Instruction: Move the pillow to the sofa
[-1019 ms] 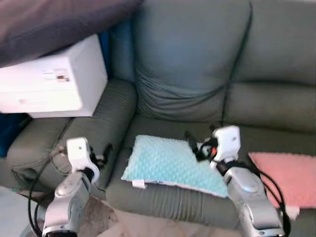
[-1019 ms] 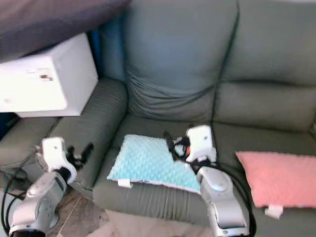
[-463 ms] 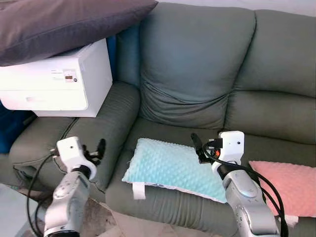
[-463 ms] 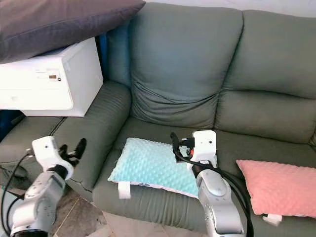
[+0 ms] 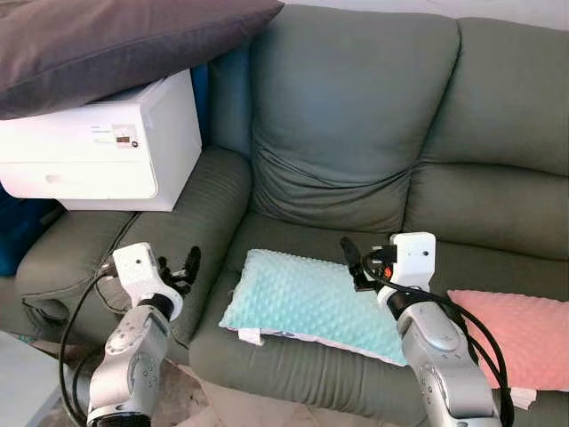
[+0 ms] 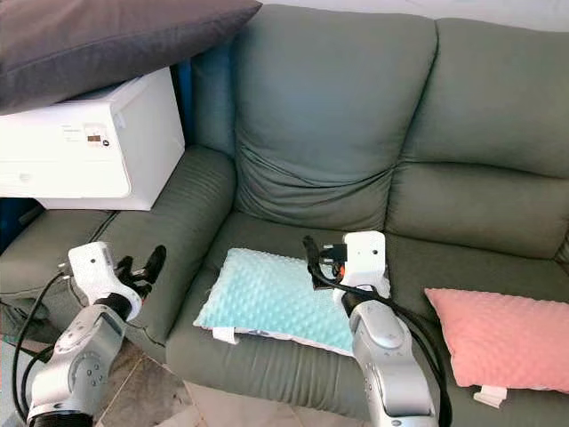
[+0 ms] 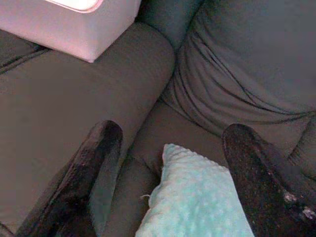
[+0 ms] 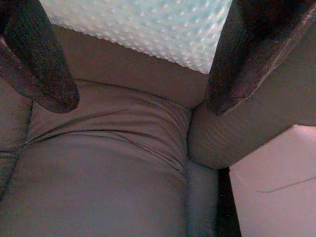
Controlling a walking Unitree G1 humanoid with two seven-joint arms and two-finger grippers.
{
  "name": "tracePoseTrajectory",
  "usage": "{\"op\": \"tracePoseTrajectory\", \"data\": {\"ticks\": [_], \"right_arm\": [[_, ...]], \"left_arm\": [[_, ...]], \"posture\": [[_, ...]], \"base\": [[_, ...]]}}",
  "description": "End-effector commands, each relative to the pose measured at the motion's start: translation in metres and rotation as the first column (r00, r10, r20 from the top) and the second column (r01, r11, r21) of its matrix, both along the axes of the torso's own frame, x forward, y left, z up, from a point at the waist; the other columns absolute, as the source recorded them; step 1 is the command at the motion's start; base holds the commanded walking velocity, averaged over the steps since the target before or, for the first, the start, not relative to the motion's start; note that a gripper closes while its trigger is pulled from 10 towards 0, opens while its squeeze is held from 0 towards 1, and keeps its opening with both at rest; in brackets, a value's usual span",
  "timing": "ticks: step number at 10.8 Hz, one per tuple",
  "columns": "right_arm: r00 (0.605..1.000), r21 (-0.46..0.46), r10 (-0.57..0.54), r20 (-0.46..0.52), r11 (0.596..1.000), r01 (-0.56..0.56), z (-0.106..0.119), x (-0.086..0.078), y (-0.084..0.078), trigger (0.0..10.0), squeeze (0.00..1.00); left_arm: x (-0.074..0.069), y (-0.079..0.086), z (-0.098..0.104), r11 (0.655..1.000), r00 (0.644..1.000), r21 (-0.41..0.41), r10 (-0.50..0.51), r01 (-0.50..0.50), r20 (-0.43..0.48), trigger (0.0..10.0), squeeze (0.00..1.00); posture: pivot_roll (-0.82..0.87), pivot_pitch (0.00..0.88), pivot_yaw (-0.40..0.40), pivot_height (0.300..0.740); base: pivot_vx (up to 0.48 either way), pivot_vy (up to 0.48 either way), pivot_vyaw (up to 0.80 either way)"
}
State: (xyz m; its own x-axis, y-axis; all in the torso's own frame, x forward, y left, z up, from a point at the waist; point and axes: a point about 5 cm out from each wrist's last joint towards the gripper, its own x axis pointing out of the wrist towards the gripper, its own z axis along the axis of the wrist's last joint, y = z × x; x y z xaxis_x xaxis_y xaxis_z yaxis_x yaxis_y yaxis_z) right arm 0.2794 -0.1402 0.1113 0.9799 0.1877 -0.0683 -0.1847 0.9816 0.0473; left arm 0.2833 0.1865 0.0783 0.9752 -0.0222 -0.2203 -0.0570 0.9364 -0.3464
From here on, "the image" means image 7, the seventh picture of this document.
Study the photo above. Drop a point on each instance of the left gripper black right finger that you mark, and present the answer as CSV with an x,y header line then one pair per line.
x,y
261,192

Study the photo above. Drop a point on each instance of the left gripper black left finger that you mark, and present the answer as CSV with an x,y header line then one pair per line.
x,y
74,185

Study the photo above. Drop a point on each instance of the mint green dotted pillow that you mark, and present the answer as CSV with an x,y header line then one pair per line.
x,y
195,197

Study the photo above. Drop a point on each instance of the green sofa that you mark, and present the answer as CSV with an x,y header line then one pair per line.
x,y
234,61

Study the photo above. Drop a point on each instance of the white printer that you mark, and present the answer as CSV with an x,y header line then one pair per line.
x,y
61,24

